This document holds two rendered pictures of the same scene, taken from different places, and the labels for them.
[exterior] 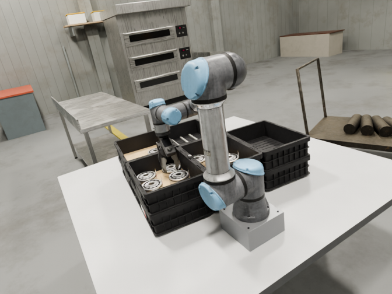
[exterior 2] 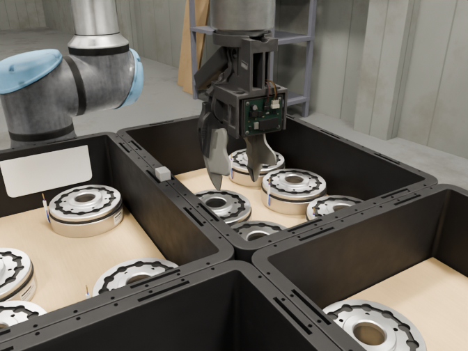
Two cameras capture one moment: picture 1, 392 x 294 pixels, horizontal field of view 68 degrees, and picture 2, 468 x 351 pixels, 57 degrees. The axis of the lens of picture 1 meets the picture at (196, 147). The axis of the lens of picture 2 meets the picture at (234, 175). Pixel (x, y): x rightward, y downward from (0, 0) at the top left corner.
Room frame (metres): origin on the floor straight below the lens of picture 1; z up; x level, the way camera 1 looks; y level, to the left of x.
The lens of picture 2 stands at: (1.84, 0.04, 1.17)
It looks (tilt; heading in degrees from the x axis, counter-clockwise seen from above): 26 degrees down; 170
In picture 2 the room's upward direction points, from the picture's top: straight up
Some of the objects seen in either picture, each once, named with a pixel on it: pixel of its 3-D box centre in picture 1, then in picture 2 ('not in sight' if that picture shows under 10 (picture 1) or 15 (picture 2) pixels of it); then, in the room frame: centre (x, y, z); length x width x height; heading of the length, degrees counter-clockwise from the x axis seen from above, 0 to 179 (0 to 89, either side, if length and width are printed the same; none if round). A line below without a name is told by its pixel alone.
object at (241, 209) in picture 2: (178, 175); (215, 207); (1.30, 0.11, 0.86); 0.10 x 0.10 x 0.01
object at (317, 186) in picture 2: (151, 184); (294, 183); (1.25, 0.24, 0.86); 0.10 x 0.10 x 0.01
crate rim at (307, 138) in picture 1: (264, 136); not in sight; (1.49, -0.39, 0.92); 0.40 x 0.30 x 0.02; 21
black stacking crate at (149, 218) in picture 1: (169, 196); not in sight; (1.28, 0.17, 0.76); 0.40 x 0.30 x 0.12; 21
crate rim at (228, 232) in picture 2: (163, 169); (256, 159); (1.28, 0.17, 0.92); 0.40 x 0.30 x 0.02; 21
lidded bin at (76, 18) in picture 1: (76, 18); not in sight; (7.90, 2.39, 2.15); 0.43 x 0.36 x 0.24; 117
